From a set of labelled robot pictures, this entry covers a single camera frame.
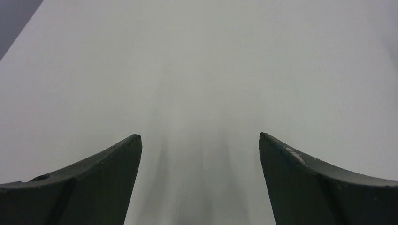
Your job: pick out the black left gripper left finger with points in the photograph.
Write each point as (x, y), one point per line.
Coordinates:
(93, 191)

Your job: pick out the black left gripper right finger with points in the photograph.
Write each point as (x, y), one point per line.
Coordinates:
(304, 190)

